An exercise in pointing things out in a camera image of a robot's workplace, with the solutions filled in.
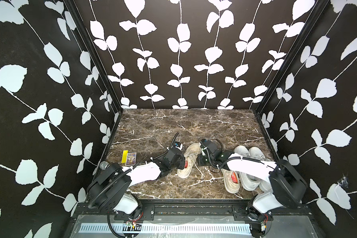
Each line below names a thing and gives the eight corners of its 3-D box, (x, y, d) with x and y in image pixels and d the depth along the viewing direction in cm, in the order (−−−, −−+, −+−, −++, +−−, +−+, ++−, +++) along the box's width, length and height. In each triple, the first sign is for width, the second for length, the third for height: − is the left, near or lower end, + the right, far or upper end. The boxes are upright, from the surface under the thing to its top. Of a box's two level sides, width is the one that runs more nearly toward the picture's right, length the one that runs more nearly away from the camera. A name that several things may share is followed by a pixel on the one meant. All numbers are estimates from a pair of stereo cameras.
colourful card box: (126, 165, 92) (125, 164, 90) (127, 154, 97) (126, 153, 95) (135, 164, 92) (134, 163, 91) (136, 153, 98) (135, 152, 96)
